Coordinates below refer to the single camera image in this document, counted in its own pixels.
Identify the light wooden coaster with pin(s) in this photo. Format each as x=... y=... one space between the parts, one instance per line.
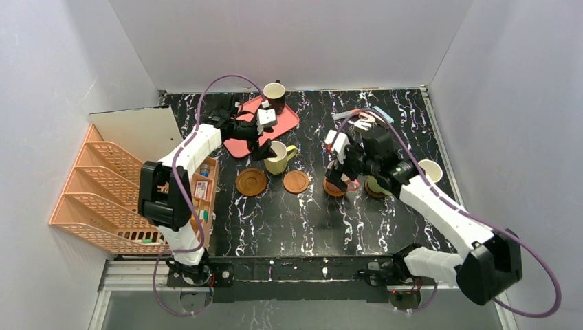
x=332 y=190

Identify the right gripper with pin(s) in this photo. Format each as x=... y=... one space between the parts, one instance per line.
x=339 y=169

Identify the white board sheet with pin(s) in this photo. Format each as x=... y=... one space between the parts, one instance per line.
x=148 y=133

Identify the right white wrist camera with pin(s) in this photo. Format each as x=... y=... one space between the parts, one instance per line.
x=335 y=144

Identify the orange desk organiser box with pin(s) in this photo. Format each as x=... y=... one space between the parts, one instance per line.
x=203 y=194

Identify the orange file rack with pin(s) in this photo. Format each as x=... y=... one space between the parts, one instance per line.
x=99 y=202

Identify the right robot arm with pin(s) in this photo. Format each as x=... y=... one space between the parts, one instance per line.
x=484 y=263

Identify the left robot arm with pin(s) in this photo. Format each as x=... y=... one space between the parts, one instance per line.
x=165 y=197

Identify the yellow-green mug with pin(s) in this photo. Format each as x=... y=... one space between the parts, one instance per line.
x=277 y=165

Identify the brown grooved wooden coaster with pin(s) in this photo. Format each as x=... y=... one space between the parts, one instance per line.
x=251 y=182

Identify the pink serving tray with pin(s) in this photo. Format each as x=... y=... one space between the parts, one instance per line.
x=286 y=121

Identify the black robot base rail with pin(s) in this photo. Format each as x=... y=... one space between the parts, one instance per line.
x=253 y=278

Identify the dark brown wooden coaster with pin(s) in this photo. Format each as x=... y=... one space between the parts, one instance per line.
x=373 y=194

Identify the black mug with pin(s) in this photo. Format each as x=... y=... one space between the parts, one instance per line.
x=275 y=93

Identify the plain brown coaster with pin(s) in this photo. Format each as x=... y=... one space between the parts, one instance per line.
x=296 y=182

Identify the green mug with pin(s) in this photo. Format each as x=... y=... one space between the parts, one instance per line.
x=374 y=186

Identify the orange white marker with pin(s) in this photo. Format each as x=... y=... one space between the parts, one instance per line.
x=345 y=114

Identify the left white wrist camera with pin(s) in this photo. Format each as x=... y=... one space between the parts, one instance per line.
x=265 y=119

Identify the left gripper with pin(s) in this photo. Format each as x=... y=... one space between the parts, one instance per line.
x=255 y=139

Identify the blue grey glue bottle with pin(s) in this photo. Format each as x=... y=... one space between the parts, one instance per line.
x=205 y=170

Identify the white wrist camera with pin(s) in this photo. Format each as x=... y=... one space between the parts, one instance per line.
x=265 y=119
x=335 y=144

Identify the pink mug large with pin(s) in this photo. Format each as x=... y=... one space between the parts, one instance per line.
x=432 y=169

